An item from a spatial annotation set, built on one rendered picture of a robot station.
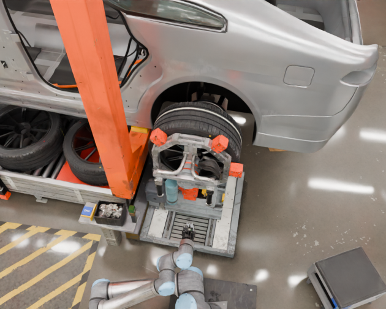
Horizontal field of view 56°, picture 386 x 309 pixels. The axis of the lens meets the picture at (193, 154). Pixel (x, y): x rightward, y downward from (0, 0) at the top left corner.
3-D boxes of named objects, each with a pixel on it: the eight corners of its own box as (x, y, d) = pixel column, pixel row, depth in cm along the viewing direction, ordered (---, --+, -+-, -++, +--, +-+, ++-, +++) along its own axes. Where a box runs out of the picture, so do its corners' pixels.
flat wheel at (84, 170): (142, 125, 350) (140, 108, 331) (144, 183, 311) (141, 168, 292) (72, 130, 345) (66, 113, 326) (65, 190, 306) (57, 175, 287)
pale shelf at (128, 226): (140, 213, 278) (140, 211, 275) (134, 233, 268) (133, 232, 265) (87, 203, 282) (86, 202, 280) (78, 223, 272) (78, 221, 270)
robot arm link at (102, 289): (205, 300, 235) (92, 309, 239) (203, 275, 248) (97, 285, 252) (203, 288, 225) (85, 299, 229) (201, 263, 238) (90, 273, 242)
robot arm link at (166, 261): (154, 271, 212) (173, 265, 208) (155, 254, 220) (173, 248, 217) (162, 278, 217) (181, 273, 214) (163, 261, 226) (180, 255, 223)
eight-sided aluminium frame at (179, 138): (226, 186, 275) (234, 141, 231) (225, 193, 271) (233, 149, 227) (157, 174, 280) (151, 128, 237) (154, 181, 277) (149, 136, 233)
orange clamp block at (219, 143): (220, 144, 239) (228, 138, 232) (218, 154, 234) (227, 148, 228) (211, 139, 236) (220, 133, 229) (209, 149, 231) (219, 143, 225)
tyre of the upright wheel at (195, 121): (174, 86, 238) (144, 138, 289) (165, 111, 224) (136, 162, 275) (260, 125, 252) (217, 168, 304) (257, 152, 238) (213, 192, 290)
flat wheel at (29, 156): (-11, 178, 312) (-24, 162, 293) (-3, 122, 350) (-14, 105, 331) (67, 165, 321) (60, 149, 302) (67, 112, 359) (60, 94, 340)
